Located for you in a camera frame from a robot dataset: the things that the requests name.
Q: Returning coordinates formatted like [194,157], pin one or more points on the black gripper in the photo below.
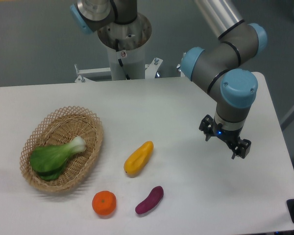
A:
[239,147]

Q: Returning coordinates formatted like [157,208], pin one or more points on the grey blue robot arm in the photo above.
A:
[216,72]

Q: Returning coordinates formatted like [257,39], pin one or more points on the woven wicker basket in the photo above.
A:
[58,128]

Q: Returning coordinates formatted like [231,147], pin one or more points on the green bok choy vegetable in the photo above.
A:
[50,161]

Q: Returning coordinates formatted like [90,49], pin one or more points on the purple sweet potato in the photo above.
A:
[152,200]

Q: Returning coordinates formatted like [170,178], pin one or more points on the yellow papaya fruit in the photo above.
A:
[135,163]

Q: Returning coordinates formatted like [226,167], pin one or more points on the orange tangerine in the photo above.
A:
[104,203]

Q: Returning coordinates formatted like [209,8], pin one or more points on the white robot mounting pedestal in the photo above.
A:
[125,46]

